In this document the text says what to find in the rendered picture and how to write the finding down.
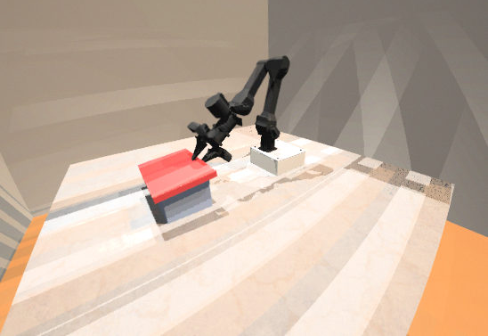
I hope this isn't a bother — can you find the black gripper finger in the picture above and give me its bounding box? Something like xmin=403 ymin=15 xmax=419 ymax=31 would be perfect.
xmin=191 ymin=136 xmax=207 ymax=160
xmin=201 ymin=148 xmax=221 ymax=162

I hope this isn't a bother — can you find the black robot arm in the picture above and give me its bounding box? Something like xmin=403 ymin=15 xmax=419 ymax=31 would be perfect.
xmin=205 ymin=55 xmax=289 ymax=152

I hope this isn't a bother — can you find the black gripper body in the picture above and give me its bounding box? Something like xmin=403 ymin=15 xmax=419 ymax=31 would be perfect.
xmin=187 ymin=121 xmax=232 ymax=162

